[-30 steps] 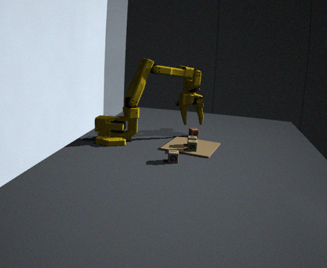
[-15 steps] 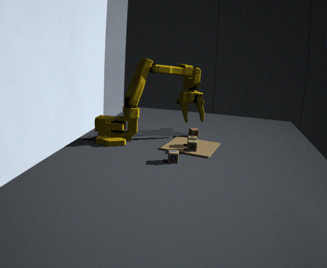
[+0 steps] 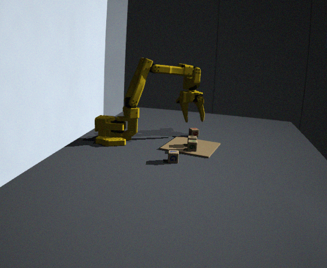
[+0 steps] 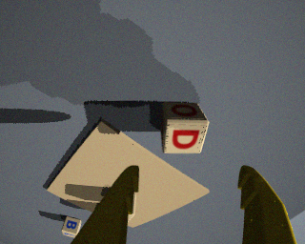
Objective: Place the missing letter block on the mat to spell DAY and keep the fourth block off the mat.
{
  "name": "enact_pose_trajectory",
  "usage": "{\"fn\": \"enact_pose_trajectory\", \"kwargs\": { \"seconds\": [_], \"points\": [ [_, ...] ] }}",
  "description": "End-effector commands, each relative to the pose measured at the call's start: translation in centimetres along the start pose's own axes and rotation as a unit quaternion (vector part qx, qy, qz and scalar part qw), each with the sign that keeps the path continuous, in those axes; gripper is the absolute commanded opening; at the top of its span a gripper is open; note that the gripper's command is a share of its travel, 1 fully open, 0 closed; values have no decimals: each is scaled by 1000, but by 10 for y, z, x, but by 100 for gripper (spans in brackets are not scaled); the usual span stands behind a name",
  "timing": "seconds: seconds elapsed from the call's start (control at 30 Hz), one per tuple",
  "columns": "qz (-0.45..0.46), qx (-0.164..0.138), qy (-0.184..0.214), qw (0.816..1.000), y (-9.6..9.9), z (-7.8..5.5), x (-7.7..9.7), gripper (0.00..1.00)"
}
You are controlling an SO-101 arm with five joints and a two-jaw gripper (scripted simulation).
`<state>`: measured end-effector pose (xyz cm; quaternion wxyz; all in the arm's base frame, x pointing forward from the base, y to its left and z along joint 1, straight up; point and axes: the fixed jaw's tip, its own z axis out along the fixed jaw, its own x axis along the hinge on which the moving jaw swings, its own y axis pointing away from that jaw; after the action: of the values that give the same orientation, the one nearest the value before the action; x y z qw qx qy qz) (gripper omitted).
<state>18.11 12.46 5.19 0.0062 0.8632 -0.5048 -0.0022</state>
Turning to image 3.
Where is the tan mat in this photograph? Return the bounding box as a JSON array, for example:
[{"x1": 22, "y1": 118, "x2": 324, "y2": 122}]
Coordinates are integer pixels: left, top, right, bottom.
[{"x1": 160, "y1": 136, "x2": 220, "y2": 158}]

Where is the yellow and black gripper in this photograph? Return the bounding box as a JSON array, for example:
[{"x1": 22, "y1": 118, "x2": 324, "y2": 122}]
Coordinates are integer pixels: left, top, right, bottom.
[{"x1": 176, "y1": 90, "x2": 205, "y2": 122}]

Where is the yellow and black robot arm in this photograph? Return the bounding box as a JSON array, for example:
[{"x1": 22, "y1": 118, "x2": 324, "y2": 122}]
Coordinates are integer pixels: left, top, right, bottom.
[{"x1": 95, "y1": 58, "x2": 200, "y2": 147}]

